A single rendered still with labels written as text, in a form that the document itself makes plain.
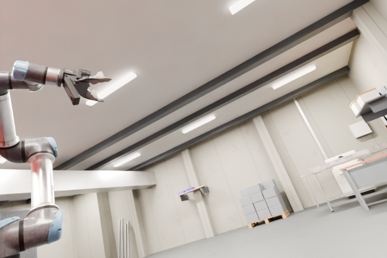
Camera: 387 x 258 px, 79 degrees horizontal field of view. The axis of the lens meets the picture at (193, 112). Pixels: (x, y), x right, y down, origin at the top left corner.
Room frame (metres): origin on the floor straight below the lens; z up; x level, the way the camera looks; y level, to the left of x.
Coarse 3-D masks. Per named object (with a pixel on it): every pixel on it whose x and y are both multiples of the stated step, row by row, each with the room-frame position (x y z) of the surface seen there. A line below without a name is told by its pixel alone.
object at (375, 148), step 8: (384, 144) 5.87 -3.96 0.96; (360, 152) 6.06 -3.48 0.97; (368, 152) 6.01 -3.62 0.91; (336, 160) 6.26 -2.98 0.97; (344, 160) 6.21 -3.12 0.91; (312, 168) 6.48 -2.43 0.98; (320, 168) 6.42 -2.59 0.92; (328, 168) 5.80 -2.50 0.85; (320, 184) 6.43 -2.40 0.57; (376, 184) 5.81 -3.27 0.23; (384, 184) 5.47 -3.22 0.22; (352, 192) 5.80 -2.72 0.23; (328, 200) 5.87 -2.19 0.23
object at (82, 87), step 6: (60, 72) 0.76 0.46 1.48; (66, 72) 0.80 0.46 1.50; (72, 72) 0.81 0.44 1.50; (78, 72) 0.81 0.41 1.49; (84, 72) 0.84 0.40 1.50; (60, 78) 0.77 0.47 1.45; (72, 78) 0.80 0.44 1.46; (78, 78) 0.81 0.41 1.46; (60, 84) 0.78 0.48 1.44; (78, 84) 0.81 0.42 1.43; (84, 84) 0.82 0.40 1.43; (78, 90) 0.84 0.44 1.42; (84, 90) 0.85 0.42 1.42
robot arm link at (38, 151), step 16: (32, 144) 1.03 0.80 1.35; (48, 144) 1.07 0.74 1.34; (32, 160) 1.03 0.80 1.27; (48, 160) 1.06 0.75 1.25; (32, 176) 1.01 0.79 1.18; (48, 176) 1.03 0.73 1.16; (32, 192) 0.99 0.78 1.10; (48, 192) 1.01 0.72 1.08; (32, 208) 0.95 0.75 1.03; (48, 208) 0.97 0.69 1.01; (32, 224) 0.92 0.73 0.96; (48, 224) 0.95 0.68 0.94; (32, 240) 0.93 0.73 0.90; (48, 240) 0.97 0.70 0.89
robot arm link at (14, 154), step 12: (0, 72) 0.72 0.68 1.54; (0, 84) 0.73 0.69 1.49; (0, 96) 0.77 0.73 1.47; (0, 108) 0.81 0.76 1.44; (0, 120) 0.85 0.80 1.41; (12, 120) 0.89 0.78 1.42; (0, 132) 0.89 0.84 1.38; (12, 132) 0.93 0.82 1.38; (0, 144) 0.93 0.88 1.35; (12, 144) 0.96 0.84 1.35; (12, 156) 1.00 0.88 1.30
